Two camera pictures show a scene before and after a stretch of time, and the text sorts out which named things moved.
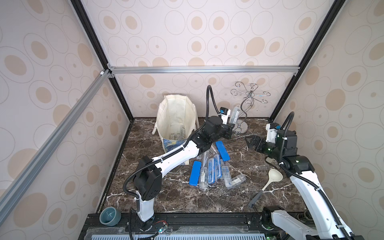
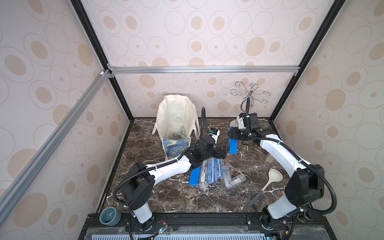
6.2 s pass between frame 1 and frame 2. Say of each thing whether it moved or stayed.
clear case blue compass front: stayed
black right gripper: moved
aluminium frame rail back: stayed
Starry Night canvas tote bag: stayed
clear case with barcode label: stayed
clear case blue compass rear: stayed
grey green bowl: stayed
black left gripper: moved
